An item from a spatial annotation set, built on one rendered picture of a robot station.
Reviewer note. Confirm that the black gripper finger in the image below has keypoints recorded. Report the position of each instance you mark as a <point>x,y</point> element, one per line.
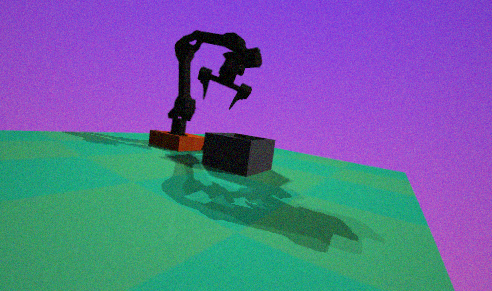
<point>205,80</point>
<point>239,95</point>

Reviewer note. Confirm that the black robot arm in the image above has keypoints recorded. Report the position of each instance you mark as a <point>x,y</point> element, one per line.
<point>184,105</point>

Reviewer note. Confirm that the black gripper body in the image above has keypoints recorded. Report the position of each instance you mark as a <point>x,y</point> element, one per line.
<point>225,80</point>

